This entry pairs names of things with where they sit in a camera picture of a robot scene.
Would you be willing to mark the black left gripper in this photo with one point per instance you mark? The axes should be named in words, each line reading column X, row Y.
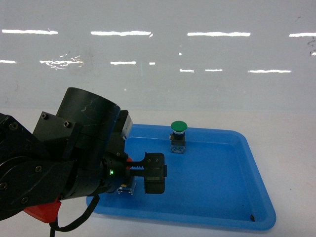
column 115, row 162

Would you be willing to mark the red mushroom push button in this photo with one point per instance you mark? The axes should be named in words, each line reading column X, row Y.
column 126, row 187

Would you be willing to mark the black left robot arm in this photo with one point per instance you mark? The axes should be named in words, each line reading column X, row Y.
column 57, row 172

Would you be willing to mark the green mushroom push button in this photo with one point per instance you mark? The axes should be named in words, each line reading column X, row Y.
column 178, row 137

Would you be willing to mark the blue plastic tray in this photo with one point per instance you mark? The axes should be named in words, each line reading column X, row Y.
column 215, row 182

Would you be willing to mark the white whiteboard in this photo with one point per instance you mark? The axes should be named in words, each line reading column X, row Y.
column 245, row 55

